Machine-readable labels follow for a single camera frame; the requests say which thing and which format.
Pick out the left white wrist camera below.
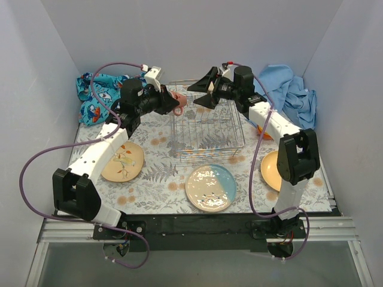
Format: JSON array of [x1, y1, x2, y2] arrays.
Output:
[[141, 65, 163, 91]]

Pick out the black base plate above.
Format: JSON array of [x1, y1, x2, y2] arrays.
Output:
[[93, 213, 306, 252]]

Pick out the yellow bowl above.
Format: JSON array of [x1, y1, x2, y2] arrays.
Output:
[[257, 125, 273, 141]]

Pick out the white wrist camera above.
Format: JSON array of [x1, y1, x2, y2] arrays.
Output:
[[218, 62, 231, 80], [141, 65, 163, 91]]

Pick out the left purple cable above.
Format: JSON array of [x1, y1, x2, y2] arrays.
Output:
[[19, 61, 150, 269]]

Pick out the blue shark pattern cloth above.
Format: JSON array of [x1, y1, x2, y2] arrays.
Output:
[[76, 73, 133, 126]]

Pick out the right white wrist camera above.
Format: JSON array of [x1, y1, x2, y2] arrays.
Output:
[[218, 62, 231, 80]]

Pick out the plain orange plate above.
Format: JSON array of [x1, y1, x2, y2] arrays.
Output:
[[260, 151, 282, 192]]

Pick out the aluminium frame rail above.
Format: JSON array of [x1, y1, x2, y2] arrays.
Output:
[[26, 216, 373, 286]]

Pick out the pink mug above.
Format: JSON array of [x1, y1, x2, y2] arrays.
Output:
[[171, 91, 187, 116]]

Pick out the wire dish rack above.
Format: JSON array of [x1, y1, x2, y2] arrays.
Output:
[[168, 80, 245, 161]]

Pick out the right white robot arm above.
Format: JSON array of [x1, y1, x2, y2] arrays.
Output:
[[187, 62, 320, 238]]

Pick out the light blue shirt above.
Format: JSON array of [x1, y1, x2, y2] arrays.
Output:
[[254, 65, 317, 129]]

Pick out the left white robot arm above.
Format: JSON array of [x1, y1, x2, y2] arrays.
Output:
[[53, 78, 187, 239]]

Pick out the floral table mat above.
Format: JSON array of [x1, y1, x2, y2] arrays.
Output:
[[56, 83, 339, 215]]

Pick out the beige bird pattern plate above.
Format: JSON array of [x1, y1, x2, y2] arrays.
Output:
[[101, 142, 144, 182]]

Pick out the beige and blue plate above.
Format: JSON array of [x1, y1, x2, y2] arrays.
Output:
[[185, 164, 237, 213]]

